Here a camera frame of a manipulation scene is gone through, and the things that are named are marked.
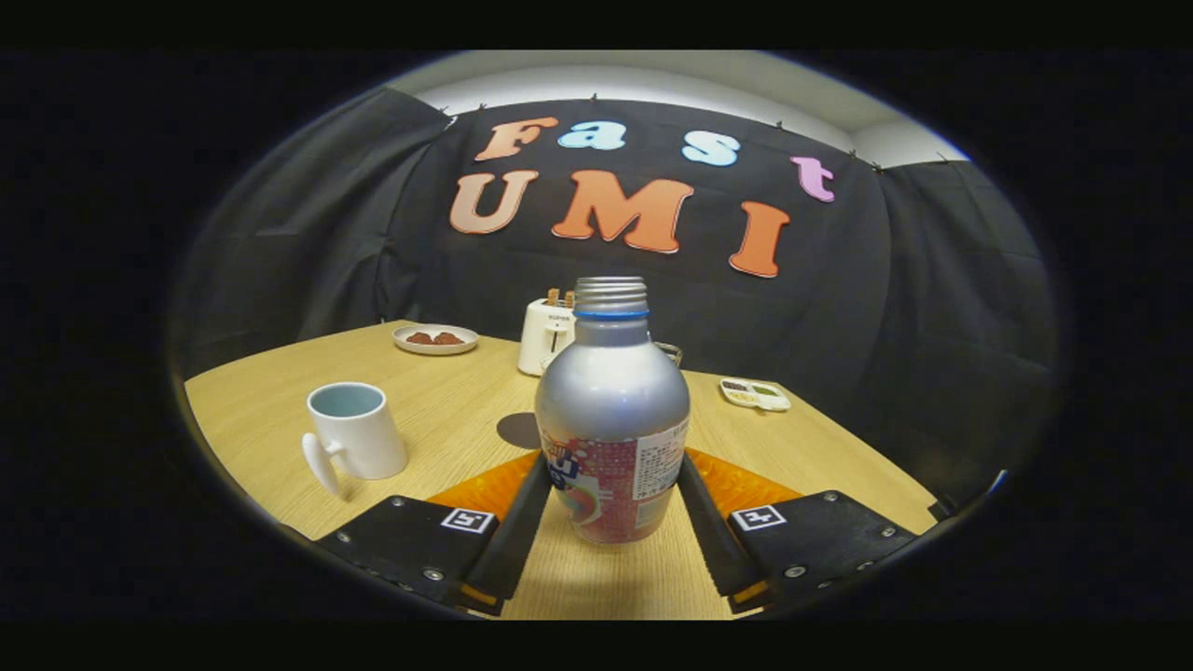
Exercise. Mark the white toaster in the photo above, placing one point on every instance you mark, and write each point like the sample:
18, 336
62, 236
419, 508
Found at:
542, 340

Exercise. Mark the silver juice bottle red label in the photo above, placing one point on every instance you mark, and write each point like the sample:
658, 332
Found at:
610, 401

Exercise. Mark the dark round coaster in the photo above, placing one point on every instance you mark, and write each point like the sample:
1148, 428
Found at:
517, 431

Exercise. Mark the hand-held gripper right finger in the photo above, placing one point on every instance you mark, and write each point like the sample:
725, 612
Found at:
713, 540

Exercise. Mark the white divided dish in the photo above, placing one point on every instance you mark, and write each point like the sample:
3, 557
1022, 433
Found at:
755, 395

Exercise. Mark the black backdrop cloth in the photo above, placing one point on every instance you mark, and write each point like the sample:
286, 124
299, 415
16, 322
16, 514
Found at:
885, 326

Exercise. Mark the white round plate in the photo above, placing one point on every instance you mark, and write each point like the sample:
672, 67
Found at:
435, 349

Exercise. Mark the red food piece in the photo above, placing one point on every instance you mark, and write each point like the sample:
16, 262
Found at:
420, 338
449, 339

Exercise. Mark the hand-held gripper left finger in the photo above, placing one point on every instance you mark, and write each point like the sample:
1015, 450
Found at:
517, 540

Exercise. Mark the wooden table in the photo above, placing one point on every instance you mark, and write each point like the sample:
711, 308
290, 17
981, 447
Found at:
447, 401

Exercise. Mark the white cup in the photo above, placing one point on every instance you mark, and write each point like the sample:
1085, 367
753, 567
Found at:
363, 443

